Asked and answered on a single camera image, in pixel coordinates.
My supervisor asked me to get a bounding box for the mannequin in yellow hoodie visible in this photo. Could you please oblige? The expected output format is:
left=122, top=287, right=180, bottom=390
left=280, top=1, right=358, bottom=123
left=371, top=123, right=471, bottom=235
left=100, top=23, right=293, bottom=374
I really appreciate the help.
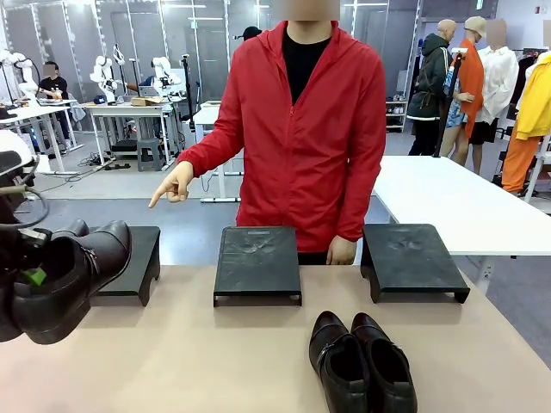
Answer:
left=501, top=50, right=551, bottom=195

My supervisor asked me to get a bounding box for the person's right hand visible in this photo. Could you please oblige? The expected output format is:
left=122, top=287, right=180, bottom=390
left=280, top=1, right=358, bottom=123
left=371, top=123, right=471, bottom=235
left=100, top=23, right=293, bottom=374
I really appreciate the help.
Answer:
left=147, top=160, right=193, bottom=210

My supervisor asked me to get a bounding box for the white shoe rack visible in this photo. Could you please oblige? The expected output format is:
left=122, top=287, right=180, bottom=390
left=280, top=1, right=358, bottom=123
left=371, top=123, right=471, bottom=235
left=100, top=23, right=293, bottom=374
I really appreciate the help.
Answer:
left=385, top=95, right=408, bottom=133

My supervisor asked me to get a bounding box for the person's left forearm red sleeve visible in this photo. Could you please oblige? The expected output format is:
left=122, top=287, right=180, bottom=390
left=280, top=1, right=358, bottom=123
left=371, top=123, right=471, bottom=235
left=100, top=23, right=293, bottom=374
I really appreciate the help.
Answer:
left=337, top=171, right=387, bottom=243

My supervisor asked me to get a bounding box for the mannequin in orange top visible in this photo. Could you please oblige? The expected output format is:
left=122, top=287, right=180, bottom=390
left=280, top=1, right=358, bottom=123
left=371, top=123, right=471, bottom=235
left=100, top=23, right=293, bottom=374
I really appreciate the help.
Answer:
left=438, top=15, right=488, bottom=176

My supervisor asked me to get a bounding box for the person's left hand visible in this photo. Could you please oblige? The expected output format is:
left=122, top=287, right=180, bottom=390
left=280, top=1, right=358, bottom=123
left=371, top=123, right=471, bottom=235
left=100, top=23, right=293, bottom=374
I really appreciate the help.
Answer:
left=325, top=235, right=359, bottom=267

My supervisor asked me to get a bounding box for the white desk with seated person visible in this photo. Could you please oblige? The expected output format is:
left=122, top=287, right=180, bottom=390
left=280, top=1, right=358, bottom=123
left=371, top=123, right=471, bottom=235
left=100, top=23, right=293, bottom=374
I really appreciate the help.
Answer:
left=0, top=99, right=85, bottom=174

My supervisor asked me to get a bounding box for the small white desk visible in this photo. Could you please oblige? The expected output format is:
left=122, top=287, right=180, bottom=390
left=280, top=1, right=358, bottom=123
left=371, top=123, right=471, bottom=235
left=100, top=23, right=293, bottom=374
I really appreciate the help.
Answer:
left=192, top=100, right=243, bottom=204

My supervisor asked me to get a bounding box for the figure in white shirt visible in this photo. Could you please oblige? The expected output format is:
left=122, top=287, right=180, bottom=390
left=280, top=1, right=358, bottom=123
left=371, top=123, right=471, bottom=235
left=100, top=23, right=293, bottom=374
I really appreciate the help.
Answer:
left=468, top=19, right=521, bottom=147

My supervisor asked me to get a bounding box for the black tripod pole orange head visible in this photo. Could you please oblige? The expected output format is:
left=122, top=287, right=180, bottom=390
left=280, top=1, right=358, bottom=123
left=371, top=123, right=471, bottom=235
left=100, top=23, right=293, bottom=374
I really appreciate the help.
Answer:
left=433, top=48, right=469, bottom=158

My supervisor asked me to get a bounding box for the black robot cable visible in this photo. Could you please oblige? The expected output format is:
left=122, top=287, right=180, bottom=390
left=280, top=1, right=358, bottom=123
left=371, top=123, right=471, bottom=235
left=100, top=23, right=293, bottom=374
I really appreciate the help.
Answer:
left=0, top=174, right=51, bottom=229

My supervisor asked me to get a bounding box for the dark brown leather buckle shoe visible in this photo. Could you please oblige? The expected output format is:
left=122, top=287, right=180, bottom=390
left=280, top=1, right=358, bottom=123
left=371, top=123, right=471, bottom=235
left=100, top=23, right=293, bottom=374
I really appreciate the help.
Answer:
left=308, top=311, right=371, bottom=413
left=350, top=312, right=418, bottom=413

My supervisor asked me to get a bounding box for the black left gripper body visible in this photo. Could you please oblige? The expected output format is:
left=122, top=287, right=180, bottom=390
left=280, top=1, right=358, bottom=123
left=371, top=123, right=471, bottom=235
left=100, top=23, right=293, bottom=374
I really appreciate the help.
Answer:
left=0, top=223, right=53, bottom=287

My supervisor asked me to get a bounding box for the person in red jacket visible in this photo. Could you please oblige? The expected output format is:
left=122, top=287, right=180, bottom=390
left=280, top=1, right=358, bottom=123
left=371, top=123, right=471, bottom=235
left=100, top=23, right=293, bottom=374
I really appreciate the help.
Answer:
left=223, top=8, right=387, bottom=266

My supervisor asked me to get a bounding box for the large white table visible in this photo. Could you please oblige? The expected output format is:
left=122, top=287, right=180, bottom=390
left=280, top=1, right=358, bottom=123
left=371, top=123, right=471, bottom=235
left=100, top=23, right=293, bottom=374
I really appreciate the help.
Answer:
left=373, top=155, right=551, bottom=298

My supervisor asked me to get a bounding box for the mannequin in dark green jacket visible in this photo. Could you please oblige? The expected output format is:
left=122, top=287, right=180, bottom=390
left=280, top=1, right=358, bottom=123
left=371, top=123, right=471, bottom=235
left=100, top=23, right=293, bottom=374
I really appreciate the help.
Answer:
left=406, top=19, right=454, bottom=157

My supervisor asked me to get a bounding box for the seated person in black shirt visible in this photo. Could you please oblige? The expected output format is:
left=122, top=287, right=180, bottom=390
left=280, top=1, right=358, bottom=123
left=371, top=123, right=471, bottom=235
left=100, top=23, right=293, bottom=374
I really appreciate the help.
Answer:
left=38, top=60, right=72, bottom=147

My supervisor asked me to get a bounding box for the black slanted shoe stand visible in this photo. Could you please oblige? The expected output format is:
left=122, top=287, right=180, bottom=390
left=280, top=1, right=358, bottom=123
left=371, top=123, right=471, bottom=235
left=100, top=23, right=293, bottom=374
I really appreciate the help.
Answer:
left=360, top=223, right=471, bottom=305
left=88, top=225, right=162, bottom=307
left=213, top=225, right=303, bottom=308

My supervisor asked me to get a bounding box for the white workbench with robots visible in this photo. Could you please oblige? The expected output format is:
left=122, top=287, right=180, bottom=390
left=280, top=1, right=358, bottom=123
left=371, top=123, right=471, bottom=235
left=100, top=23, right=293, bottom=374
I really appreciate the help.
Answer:
left=85, top=99, right=180, bottom=168

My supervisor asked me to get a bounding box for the black camera stand pole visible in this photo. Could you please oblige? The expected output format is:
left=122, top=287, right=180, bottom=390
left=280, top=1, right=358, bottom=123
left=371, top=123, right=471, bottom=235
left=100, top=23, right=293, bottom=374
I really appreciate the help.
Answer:
left=180, top=53, right=195, bottom=122

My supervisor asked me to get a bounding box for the grey plastic stool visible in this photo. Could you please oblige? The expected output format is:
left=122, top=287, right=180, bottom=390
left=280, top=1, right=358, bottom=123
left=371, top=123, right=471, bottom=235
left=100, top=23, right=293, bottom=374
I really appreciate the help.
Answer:
left=137, top=138, right=167, bottom=173

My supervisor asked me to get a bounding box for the person's right forearm red sleeve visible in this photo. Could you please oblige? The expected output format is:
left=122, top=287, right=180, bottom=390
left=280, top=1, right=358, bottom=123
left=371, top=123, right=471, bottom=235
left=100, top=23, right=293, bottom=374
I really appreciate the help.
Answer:
left=176, top=131, right=246, bottom=178

